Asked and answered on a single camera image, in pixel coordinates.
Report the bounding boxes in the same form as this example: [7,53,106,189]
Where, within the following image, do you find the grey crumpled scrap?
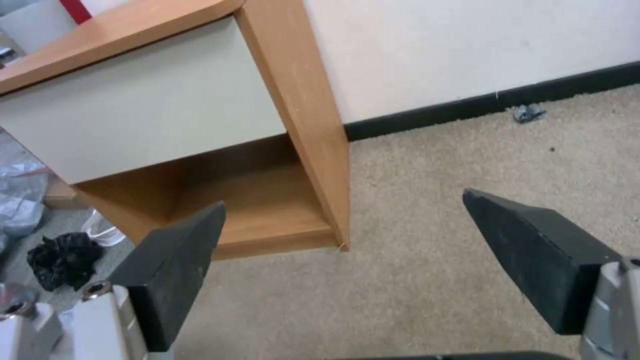
[508,105,548,124]

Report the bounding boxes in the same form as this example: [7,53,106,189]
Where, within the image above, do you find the white plastic bag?
[81,208,127,248]

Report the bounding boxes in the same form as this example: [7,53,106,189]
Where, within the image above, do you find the black skirting board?
[342,60,640,143]

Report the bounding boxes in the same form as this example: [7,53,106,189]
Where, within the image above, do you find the grey cabinet drawer front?
[0,13,290,185]

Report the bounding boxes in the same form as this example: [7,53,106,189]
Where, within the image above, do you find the wooden bedside cabinet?
[0,0,350,262]

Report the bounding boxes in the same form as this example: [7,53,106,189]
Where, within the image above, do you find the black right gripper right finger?
[461,188,640,360]

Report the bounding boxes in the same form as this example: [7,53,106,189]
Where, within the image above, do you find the brown cardboard box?
[43,179,81,211]

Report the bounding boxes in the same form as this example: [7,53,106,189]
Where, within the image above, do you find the clear plastic bag pile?
[0,127,51,271]

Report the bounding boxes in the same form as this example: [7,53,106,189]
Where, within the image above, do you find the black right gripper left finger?
[0,200,228,360]

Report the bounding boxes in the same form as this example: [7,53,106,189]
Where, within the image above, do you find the white trash can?
[0,0,84,52]

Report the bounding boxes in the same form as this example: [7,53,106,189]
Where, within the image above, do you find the crumpled black garbage bag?
[26,232,104,294]

